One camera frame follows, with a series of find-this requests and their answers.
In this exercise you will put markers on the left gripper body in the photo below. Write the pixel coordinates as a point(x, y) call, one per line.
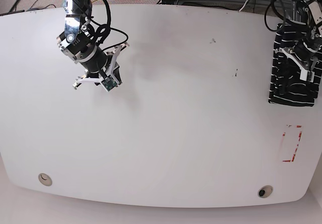
point(303, 55)

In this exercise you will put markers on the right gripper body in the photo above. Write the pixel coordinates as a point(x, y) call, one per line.
point(98, 64)

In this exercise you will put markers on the navy white striped t-shirt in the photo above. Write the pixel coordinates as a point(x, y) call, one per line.
point(286, 88)

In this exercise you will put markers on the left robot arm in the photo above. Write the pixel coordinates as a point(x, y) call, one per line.
point(310, 13)

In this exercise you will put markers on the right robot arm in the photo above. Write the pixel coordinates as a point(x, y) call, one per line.
point(81, 41)

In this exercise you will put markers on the red tape rectangle marking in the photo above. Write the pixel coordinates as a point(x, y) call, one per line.
point(290, 143)

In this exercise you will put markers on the left table grommet hole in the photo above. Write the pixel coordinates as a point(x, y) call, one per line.
point(45, 179)

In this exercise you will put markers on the table grommet hole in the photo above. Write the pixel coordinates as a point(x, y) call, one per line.
point(265, 191)
point(45, 179)

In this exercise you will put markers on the right table grommet hole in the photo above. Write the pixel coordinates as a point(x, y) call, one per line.
point(265, 191)

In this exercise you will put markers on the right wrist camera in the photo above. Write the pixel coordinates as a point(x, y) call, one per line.
point(109, 83)

